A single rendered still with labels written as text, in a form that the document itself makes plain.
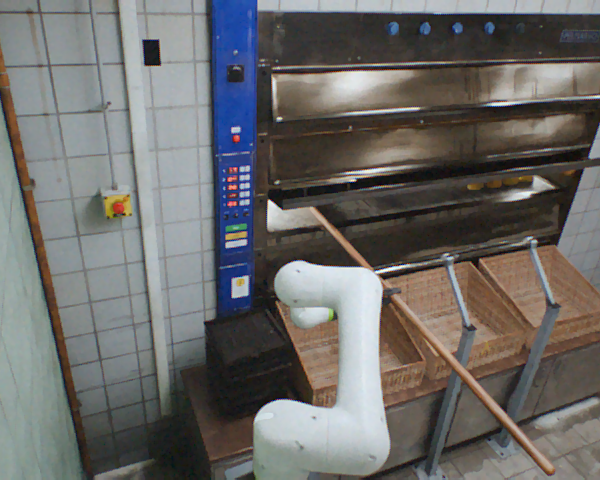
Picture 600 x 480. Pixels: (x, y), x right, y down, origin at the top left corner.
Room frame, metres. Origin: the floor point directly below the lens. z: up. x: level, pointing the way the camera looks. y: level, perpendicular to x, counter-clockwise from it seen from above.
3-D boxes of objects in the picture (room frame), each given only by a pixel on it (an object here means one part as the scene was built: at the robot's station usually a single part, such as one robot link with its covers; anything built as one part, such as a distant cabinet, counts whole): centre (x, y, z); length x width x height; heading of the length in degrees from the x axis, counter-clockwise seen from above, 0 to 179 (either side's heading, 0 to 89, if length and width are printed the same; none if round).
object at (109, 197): (1.70, 0.67, 1.46); 0.10 x 0.07 x 0.10; 115
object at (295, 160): (2.38, -0.67, 1.54); 1.79 x 0.11 x 0.19; 115
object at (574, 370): (2.07, -0.70, 0.29); 2.42 x 0.56 x 0.58; 115
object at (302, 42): (2.40, -0.66, 1.99); 1.80 x 0.08 x 0.21; 115
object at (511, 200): (2.40, -0.66, 1.16); 1.80 x 0.06 x 0.04; 115
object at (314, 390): (1.89, -0.25, 0.72); 0.56 x 0.49 x 0.28; 114
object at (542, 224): (2.38, -0.67, 1.02); 1.79 x 0.11 x 0.19; 115
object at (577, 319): (2.40, -1.34, 0.72); 0.56 x 0.49 x 0.28; 114
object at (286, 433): (0.78, -0.01, 1.36); 0.16 x 0.13 x 0.19; 89
